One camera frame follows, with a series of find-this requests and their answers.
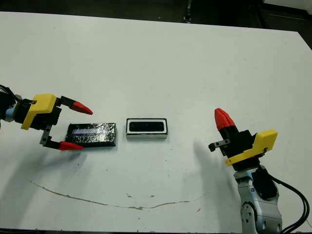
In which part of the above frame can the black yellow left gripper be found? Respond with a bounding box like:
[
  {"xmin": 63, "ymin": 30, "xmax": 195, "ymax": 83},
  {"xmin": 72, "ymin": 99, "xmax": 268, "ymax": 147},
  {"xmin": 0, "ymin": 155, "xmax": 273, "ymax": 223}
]
[{"xmin": 13, "ymin": 94, "xmax": 94, "ymax": 152}]

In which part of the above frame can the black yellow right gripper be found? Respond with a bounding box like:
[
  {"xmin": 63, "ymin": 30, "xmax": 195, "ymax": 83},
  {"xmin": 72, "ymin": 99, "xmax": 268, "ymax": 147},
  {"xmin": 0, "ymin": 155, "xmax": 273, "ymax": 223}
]
[{"xmin": 208, "ymin": 108, "xmax": 279, "ymax": 172}]

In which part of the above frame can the black glossy box lid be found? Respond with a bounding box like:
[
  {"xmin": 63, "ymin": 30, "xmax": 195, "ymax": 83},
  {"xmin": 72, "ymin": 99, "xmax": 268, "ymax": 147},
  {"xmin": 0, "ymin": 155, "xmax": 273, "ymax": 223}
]
[{"xmin": 63, "ymin": 121, "xmax": 118, "ymax": 149}]

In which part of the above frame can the white box base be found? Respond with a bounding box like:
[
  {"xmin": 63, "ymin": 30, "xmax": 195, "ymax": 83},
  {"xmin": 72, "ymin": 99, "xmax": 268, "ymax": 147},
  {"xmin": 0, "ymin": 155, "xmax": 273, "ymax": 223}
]
[{"xmin": 126, "ymin": 117, "xmax": 170, "ymax": 140}]

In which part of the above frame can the black chair base leg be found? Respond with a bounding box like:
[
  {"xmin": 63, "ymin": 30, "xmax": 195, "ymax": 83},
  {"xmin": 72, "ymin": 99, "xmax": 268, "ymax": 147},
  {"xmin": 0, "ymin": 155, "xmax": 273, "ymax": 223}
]
[{"xmin": 182, "ymin": 0, "xmax": 194, "ymax": 23}]

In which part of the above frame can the white furniture edge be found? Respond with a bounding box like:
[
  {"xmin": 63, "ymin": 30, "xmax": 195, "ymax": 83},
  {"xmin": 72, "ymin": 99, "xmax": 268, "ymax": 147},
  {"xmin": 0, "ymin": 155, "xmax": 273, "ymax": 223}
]
[{"xmin": 264, "ymin": 0, "xmax": 312, "ymax": 11}]

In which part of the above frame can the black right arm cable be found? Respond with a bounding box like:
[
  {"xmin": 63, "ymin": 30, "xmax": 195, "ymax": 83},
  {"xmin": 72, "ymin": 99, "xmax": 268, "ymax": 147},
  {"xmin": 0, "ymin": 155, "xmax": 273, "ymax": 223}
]
[{"xmin": 270, "ymin": 176, "xmax": 308, "ymax": 234}]

